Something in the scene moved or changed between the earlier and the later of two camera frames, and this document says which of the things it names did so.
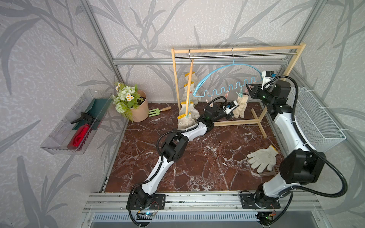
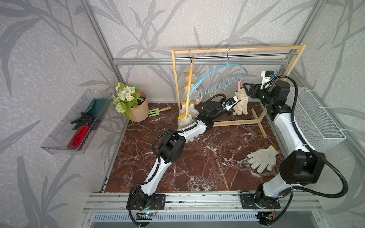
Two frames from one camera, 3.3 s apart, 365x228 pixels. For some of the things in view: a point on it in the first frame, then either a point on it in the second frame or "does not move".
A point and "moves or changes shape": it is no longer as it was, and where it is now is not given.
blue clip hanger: [225, 77] to [225, 65]
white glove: [184, 121] does not move
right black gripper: [255, 90] does not move
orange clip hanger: [188, 88] does not move
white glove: [192, 109] does not move
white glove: [240, 110] moves or changes shape
